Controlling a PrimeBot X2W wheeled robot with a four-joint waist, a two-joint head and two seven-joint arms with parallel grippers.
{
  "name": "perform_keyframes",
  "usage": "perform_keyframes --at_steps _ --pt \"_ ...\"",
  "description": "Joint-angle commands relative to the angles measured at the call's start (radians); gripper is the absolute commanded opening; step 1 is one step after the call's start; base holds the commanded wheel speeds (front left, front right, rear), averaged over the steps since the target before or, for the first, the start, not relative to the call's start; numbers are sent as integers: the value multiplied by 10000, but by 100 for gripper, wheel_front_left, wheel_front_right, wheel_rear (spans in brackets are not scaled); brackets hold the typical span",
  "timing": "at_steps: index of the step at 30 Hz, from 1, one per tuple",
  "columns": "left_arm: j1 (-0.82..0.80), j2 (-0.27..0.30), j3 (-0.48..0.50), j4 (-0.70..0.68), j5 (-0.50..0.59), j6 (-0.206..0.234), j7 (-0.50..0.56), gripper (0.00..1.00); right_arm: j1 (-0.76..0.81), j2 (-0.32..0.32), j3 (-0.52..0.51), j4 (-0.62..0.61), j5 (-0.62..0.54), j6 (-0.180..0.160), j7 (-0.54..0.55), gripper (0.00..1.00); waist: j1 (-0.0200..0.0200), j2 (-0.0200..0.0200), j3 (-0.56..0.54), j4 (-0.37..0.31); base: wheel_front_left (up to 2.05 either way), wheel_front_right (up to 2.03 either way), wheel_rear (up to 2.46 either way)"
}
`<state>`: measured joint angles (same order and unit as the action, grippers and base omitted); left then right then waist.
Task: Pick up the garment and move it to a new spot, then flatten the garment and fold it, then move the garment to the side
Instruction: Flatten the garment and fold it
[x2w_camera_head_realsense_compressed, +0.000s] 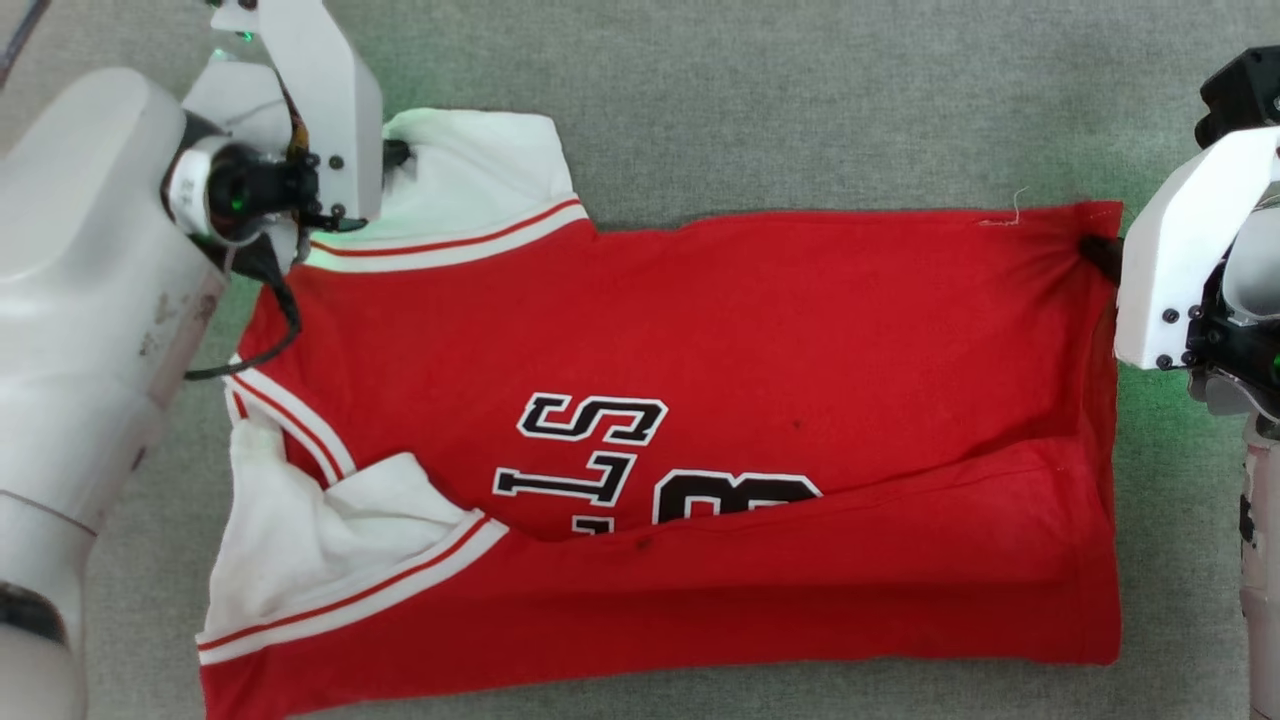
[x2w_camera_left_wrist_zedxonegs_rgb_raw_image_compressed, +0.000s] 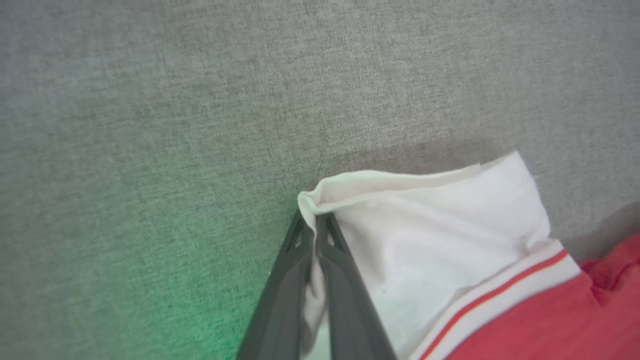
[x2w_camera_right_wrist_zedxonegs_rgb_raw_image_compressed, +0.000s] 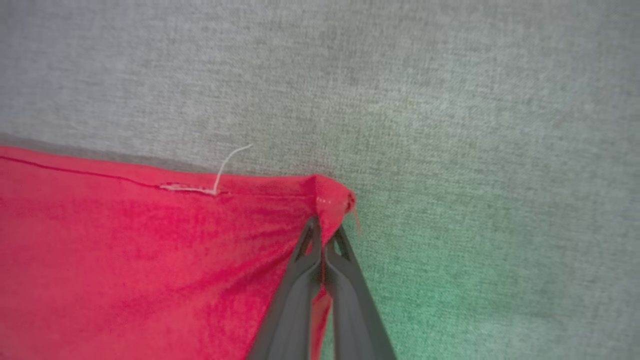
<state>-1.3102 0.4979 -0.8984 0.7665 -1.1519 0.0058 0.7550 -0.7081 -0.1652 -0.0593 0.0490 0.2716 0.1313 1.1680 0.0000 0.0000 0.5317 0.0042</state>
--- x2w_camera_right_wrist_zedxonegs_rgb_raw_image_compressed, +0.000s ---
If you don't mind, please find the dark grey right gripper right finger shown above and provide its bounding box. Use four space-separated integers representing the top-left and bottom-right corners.
324 225 398 360

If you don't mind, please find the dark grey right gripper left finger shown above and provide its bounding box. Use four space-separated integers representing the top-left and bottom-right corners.
247 216 324 360

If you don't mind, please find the red jersey with white trim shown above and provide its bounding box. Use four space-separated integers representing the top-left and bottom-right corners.
0 144 361 360

